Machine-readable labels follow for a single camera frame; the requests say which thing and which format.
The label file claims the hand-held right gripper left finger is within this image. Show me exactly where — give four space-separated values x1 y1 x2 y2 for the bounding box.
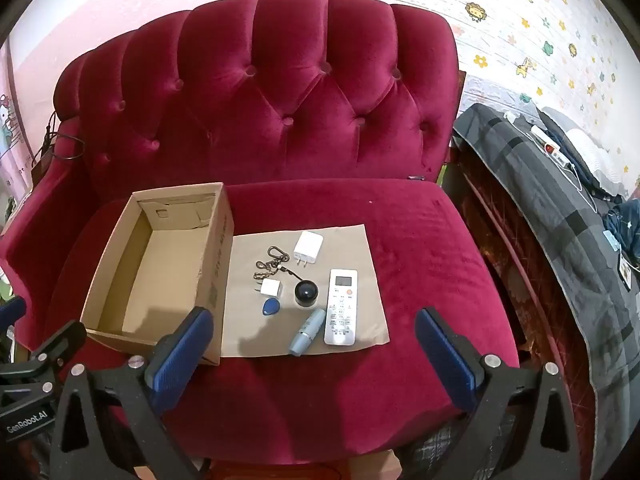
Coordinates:
50 306 216 480

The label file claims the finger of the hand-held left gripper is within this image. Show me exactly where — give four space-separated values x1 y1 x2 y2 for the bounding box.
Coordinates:
0 321 87 401
0 296 27 333

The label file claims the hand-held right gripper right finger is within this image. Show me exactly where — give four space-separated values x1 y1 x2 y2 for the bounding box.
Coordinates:
415 307 581 480

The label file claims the cardboard box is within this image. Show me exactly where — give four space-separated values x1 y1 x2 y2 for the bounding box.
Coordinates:
80 182 236 367

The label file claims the white remote control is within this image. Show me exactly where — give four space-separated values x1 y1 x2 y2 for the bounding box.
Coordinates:
324 269 360 346

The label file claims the metal carabiner keychain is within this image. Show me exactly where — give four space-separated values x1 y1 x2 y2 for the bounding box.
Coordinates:
253 246 306 283

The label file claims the light blue bottle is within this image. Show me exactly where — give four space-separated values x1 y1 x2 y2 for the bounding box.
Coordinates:
288 308 327 357

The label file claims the white wall charger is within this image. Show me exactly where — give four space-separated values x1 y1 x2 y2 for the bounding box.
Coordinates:
293 231 324 267

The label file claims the dark red patterned bed base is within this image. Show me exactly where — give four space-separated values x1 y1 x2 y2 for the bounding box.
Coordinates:
440 150 601 480

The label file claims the brown paper sheet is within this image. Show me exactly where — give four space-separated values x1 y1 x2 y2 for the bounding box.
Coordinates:
220 224 391 358

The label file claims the brown wooden board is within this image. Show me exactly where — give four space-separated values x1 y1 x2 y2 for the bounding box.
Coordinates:
31 152 56 181

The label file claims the grey plaid blanket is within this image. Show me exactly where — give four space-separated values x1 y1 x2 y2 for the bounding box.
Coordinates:
452 102 640 480

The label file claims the dark blue cloth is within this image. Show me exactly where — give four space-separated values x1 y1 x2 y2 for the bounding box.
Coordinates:
602 202 640 261

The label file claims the white power strip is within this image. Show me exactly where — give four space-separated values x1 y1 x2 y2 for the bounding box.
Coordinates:
530 125 573 168

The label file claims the white pillow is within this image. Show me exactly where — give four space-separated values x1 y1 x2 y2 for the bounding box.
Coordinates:
567 127 628 193

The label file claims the red tufted velvet sofa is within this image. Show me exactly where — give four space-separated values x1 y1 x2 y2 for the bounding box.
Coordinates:
0 0 521 466

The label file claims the cartoon cat wall poster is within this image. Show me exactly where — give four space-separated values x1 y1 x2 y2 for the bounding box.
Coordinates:
0 90 26 161

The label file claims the black cable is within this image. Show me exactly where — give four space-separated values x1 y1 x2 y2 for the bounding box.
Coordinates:
42 110 86 163

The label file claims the white cable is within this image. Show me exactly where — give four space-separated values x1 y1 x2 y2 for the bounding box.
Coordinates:
502 110 601 216

